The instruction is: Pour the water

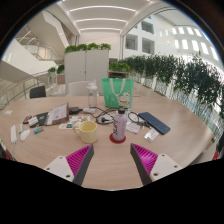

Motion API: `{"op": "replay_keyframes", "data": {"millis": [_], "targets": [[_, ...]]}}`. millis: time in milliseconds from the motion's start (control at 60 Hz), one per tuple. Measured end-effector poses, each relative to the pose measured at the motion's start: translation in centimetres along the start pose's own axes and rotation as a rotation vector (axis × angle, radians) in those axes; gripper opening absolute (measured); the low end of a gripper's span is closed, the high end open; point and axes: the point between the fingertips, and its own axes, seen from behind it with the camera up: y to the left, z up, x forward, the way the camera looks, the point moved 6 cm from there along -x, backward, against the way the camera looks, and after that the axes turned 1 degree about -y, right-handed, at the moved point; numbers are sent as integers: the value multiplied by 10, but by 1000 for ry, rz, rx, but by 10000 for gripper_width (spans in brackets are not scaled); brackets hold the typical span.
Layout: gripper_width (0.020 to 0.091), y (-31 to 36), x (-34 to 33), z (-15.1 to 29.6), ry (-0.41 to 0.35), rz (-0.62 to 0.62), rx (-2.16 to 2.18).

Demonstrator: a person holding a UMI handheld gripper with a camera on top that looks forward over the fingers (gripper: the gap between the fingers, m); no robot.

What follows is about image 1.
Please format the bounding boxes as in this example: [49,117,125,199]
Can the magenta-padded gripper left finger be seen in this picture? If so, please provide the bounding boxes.
[43,143,95,187]

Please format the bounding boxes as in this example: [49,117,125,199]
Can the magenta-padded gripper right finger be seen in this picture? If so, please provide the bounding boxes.
[129,143,184,186]

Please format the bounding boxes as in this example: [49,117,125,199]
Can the purple drink bottle black cap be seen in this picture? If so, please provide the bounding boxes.
[112,106,129,142]

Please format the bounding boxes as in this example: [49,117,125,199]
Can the silver foil packet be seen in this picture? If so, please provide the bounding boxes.
[144,128,160,143]

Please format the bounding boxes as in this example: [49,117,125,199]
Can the pale yellow mug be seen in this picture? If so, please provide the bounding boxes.
[72,120,99,145]

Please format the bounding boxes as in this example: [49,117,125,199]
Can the dark blue keyboard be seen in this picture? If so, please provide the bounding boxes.
[137,111,172,136]

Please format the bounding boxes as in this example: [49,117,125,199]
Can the teal small stick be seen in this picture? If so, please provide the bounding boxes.
[33,126,45,135]

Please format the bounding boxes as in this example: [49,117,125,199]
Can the colourful sticker sheet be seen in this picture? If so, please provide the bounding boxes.
[58,115,91,130]

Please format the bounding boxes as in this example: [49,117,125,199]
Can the white printed packet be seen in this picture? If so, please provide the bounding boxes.
[125,121,142,135]

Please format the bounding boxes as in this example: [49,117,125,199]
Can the white computer mouse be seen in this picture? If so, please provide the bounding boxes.
[19,129,31,142]

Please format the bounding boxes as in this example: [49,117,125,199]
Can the flat round red coaster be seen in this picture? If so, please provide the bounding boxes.
[108,132,127,145]

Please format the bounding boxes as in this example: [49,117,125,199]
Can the open booklet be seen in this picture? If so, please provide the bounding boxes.
[44,102,70,127]

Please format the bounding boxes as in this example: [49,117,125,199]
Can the black flat case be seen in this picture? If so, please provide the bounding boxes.
[28,112,49,129]

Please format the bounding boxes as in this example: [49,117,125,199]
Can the black small device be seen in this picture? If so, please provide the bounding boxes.
[68,106,84,116]

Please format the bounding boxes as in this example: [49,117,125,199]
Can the white power strip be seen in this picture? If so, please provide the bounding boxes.
[9,124,18,145]

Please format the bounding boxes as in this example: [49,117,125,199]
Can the white charger block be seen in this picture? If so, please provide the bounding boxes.
[82,107,97,114]

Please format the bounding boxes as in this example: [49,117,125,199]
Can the clear shaker bottle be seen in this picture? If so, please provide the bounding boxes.
[86,79,99,109]

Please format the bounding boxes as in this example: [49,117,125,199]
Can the black chair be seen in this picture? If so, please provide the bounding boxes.
[29,85,47,99]

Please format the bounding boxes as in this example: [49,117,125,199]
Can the white chair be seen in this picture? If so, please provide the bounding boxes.
[67,80,93,97]

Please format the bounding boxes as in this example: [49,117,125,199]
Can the green tote bag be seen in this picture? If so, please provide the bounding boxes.
[101,77,135,109]

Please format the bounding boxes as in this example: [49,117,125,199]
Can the wooden planter with plant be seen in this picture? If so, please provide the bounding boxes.
[55,64,66,85]

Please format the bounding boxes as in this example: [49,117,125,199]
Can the hedge of green plants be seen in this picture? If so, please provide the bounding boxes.
[118,53,224,118]

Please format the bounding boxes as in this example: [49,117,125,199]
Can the white cabinet with plants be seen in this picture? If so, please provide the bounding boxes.
[63,42,112,96]

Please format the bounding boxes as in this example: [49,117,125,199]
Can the low shelf with plants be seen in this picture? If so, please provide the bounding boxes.
[108,61,132,79]

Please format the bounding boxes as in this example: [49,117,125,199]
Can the black cable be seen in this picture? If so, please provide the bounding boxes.
[89,106,141,126]

